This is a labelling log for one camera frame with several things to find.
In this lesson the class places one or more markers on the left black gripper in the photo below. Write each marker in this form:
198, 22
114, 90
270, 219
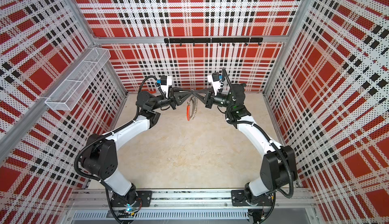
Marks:
175, 97

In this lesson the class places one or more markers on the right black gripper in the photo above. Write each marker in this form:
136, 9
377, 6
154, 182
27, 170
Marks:
208, 101

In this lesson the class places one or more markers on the silver keyring with red handle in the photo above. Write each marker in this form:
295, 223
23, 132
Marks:
191, 109

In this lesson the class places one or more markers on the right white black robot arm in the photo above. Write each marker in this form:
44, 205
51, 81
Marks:
278, 170

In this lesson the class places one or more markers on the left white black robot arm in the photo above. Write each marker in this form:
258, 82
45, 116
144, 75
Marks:
98, 159

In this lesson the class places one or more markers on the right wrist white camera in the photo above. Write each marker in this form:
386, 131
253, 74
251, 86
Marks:
216, 81

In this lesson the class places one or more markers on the wrist white camera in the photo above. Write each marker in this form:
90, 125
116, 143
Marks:
164, 84
216, 81

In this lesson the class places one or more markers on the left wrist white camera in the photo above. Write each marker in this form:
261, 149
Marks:
164, 84

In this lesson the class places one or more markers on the black hook rail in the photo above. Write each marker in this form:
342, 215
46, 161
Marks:
181, 41

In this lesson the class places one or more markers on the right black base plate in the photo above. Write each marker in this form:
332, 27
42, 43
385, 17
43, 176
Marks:
245, 198

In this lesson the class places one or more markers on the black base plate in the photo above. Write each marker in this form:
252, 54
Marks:
245, 198
140, 198

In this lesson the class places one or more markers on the white wire mesh basket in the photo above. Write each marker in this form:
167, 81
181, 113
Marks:
69, 92

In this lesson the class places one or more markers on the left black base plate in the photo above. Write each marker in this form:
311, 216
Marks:
140, 198

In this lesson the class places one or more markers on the aluminium front rail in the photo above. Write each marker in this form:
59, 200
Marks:
219, 206

